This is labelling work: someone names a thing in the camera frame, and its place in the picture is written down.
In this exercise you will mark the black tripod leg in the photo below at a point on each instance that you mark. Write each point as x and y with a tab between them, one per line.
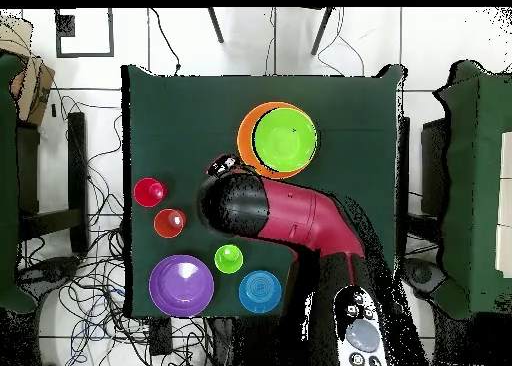
322	30
215	26

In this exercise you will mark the black square floor frame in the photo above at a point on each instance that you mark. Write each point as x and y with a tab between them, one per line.
66	26

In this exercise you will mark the black stand frame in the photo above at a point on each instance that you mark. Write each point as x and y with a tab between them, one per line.
403	150
78	162

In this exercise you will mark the dark green table cloth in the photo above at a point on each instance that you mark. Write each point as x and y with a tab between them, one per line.
180	122

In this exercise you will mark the black power adapter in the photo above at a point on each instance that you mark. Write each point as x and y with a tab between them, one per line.
160	338

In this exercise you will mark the orange bowl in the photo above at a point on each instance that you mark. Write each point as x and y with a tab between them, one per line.
244	142

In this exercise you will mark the grey base with knob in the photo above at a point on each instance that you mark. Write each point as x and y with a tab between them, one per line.
52	272

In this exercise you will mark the cardboard box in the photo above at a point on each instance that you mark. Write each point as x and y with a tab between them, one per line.
34	90

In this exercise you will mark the red cup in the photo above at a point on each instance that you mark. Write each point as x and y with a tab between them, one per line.
144	192

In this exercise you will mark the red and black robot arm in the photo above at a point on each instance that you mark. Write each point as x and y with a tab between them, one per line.
304	218

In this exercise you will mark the green bowl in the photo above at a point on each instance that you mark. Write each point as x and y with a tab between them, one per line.
286	140

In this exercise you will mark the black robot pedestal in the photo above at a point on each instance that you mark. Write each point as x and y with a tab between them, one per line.
248	342

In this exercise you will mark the green cloth covered side table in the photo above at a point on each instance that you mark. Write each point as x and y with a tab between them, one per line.
8	182
472	182

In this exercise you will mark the stepped green cup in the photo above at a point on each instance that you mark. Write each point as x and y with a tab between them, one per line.
228	260

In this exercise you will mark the small blue bowl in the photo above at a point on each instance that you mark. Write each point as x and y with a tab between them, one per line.
260	292

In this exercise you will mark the orange cup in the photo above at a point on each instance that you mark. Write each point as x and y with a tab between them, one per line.
166	224

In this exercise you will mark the purple bowl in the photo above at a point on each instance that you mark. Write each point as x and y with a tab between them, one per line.
181	286

